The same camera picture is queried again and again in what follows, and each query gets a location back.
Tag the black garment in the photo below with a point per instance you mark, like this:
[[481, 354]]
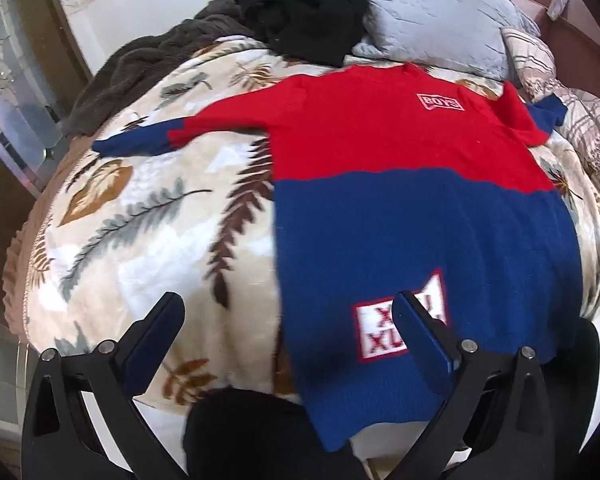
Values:
[[300, 10]]

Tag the mirrored cabinet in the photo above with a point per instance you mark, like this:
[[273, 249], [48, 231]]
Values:
[[10, 85]]

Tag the grey cloth strip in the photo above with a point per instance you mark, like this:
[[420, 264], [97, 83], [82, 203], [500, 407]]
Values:
[[560, 2]]

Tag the grey quilted pillow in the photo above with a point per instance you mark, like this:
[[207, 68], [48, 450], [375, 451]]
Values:
[[430, 10]]

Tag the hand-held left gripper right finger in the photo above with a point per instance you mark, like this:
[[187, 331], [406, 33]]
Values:
[[420, 345]]

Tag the dark cloth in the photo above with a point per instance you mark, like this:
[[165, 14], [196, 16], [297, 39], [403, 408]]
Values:
[[245, 435]]

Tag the dark brown fuzzy blanket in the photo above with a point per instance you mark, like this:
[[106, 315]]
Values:
[[145, 55]]

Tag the beige leaf print blanket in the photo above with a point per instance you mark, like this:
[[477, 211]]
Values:
[[145, 220]]

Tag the beige patterned pillow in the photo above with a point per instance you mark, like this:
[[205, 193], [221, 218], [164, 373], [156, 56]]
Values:
[[580, 110]]

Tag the red and blue knit sweater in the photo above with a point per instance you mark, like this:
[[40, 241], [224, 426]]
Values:
[[380, 210]]

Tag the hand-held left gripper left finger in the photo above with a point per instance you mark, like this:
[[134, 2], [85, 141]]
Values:
[[155, 340]]

